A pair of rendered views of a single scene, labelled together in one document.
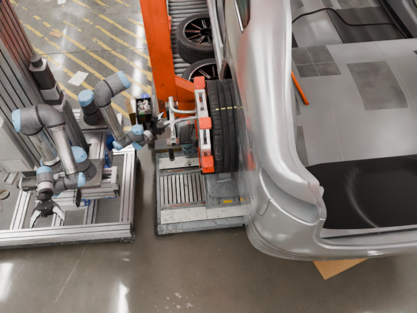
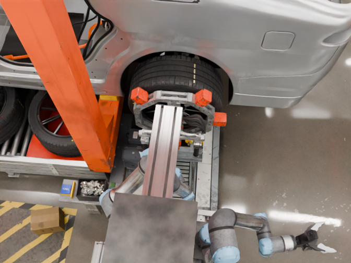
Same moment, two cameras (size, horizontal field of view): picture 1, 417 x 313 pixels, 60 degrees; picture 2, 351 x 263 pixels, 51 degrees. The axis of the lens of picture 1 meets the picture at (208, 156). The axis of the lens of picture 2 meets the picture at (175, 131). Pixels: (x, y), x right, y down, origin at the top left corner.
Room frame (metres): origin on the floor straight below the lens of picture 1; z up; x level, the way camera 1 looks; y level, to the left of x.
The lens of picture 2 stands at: (1.49, 1.28, 3.09)
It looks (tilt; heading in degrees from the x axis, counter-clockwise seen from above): 63 degrees down; 278
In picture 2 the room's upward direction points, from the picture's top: 1 degrees clockwise
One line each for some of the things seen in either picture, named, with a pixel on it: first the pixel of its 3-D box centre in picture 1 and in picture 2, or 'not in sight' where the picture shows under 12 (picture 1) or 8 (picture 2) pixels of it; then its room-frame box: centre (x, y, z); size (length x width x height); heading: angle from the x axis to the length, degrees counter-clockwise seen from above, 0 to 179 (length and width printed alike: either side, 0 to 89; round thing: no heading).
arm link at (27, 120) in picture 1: (43, 143); (218, 253); (1.30, 0.95, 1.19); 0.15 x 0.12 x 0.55; 107
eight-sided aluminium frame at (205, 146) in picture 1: (202, 128); (174, 116); (1.68, 0.04, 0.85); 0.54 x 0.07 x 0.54; 5
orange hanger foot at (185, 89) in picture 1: (208, 92); (106, 111); (2.20, -0.01, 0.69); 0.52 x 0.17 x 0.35; 95
